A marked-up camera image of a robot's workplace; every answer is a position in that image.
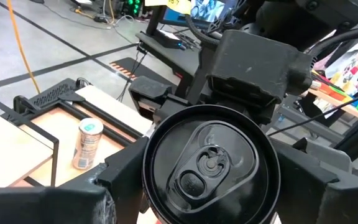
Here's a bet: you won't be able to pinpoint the white Celsius can black lid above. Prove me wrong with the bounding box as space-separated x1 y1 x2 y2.
142 104 282 224

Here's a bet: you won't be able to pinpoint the black mat orange stripes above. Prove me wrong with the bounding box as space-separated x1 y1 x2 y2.
109 57 180 86

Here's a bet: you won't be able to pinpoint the yellow paper note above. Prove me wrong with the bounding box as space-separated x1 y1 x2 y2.
144 0 192 15

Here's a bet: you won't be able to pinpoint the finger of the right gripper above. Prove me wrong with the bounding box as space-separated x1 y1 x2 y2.
154 99 198 124
259 105 284 125

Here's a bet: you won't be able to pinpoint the white teal patterned panel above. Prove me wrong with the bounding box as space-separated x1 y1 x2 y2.
191 0 229 22

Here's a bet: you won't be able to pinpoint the small black desk device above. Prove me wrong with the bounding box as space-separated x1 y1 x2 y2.
158 29 186 49

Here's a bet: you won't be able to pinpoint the black computer green lights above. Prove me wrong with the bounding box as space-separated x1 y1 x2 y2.
116 0 142 16

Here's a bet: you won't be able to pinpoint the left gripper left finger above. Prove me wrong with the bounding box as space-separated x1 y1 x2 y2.
0 136 150 224

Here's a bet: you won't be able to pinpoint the yellow cable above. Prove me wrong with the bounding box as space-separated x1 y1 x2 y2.
6 0 42 95

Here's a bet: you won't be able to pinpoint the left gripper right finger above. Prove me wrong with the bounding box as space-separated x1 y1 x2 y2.
272 139 358 224

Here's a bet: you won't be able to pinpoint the black aluminium rig frame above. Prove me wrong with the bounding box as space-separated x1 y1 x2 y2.
11 93 155 147

